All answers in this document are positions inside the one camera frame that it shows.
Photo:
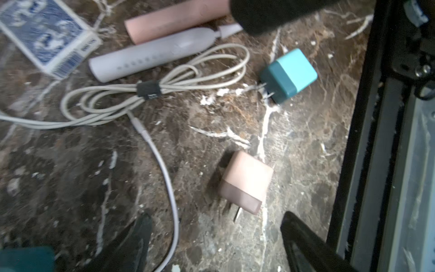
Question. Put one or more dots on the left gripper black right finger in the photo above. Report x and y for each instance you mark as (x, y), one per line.
(306, 252)

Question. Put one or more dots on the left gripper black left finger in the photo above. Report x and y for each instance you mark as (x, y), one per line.
(128, 251)

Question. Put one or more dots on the pink wall charger cube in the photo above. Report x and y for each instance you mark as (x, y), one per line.
(245, 183)

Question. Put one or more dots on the white electric toothbrush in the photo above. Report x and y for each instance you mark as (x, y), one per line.
(158, 52)

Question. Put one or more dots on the pink electric toothbrush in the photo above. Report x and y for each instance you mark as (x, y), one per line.
(174, 19)

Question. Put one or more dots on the teal power strip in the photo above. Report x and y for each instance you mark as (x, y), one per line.
(33, 259)

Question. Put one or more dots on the blue playing card box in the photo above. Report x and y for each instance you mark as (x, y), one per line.
(50, 34)

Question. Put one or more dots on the black front rail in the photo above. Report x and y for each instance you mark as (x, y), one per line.
(383, 218)

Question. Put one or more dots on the teal wall charger cube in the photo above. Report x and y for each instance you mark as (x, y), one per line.
(288, 76)

